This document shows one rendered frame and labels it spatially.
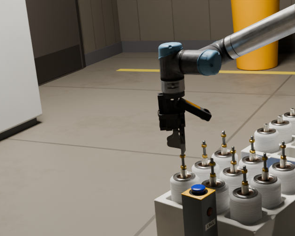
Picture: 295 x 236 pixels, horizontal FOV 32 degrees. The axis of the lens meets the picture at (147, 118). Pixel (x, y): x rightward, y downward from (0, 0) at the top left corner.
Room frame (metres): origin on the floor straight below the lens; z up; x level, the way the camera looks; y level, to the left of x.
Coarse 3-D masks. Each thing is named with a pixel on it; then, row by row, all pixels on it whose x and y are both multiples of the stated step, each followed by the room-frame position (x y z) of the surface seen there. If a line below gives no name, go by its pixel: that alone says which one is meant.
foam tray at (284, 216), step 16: (160, 208) 1.58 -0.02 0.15; (176, 208) 1.53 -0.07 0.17; (288, 208) 1.48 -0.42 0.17; (160, 224) 1.59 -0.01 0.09; (176, 224) 1.54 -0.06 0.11; (224, 224) 1.40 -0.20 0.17; (240, 224) 1.38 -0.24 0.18; (256, 224) 1.37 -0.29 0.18; (272, 224) 1.40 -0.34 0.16; (288, 224) 1.47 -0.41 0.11
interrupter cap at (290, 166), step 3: (276, 162) 1.64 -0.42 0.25; (279, 162) 1.64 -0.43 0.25; (288, 162) 1.63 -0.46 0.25; (273, 165) 1.62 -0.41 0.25; (276, 165) 1.62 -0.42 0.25; (279, 165) 1.62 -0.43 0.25; (288, 165) 1.61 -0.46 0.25; (291, 165) 1.61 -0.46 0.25; (294, 165) 1.60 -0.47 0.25; (273, 168) 1.60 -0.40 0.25; (276, 168) 1.60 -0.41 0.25; (279, 168) 1.60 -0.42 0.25; (282, 168) 1.60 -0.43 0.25; (285, 168) 1.60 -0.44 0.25; (288, 168) 1.59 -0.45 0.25; (291, 168) 1.59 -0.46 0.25; (294, 168) 1.59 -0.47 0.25
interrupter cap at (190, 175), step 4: (180, 172) 1.63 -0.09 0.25; (188, 172) 1.63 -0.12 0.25; (176, 176) 1.61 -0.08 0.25; (180, 176) 1.61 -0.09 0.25; (188, 176) 1.60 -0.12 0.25; (192, 176) 1.59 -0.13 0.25; (176, 180) 1.58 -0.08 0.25; (180, 180) 1.57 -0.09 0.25; (184, 180) 1.56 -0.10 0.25; (188, 180) 1.57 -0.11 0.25
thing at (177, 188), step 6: (174, 180) 1.58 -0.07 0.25; (192, 180) 1.57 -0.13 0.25; (198, 180) 1.58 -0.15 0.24; (174, 186) 1.57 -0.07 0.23; (180, 186) 1.56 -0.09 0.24; (186, 186) 1.55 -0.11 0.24; (174, 192) 1.58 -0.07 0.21; (180, 192) 1.56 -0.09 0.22; (174, 198) 1.57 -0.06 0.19; (180, 198) 1.56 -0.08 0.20
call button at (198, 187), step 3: (192, 186) 1.35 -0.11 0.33; (195, 186) 1.35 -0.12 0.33; (198, 186) 1.35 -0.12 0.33; (201, 186) 1.34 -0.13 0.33; (204, 186) 1.34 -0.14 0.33; (192, 189) 1.33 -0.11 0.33; (195, 189) 1.33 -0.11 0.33; (198, 189) 1.33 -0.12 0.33; (201, 189) 1.33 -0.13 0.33; (204, 189) 1.33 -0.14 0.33; (195, 192) 1.33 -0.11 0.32; (198, 192) 1.33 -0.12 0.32; (201, 192) 1.33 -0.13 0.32
